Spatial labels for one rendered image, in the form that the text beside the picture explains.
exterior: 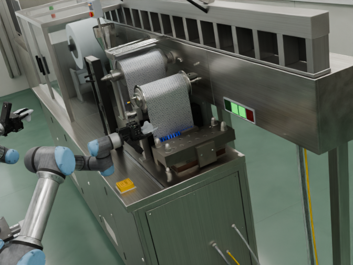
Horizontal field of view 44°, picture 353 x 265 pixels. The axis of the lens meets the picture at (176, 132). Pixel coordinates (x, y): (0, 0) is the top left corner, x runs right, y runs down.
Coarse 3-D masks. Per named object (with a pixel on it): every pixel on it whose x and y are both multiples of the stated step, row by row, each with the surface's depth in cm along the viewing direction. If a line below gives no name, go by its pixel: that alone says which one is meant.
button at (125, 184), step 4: (124, 180) 217; (128, 180) 217; (116, 184) 216; (120, 184) 215; (124, 184) 214; (128, 184) 214; (132, 184) 213; (120, 188) 211; (124, 188) 212; (128, 188) 213
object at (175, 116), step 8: (168, 104) 224; (176, 104) 226; (184, 104) 228; (152, 112) 221; (160, 112) 223; (168, 112) 226; (176, 112) 228; (184, 112) 230; (152, 120) 223; (160, 120) 225; (168, 120) 227; (176, 120) 229; (184, 120) 231; (192, 120) 234; (160, 128) 226; (168, 128) 228; (176, 128) 231; (184, 128) 233; (160, 136) 228
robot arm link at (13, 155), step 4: (0, 148) 215; (4, 148) 218; (8, 148) 222; (0, 152) 215; (4, 152) 217; (8, 152) 218; (12, 152) 219; (16, 152) 221; (0, 156) 216; (4, 156) 217; (8, 156) 217; (12, 156) 219; (16, 156) 221; (0, 160) 218; (4, 160) 219; (8, 160) 217; (12, 160) 219; (16, 160) 221
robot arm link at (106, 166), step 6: (108, 156) 214; (90, 162) 218; (96, 162) 216; (102, 162) 214; (108, 162) 215; (90, 168) 218; (96, 168) 217; (102, 168) 216; (108, 168) 216; (114, 168) 219; (102, 174) 217; (108, 174) 217
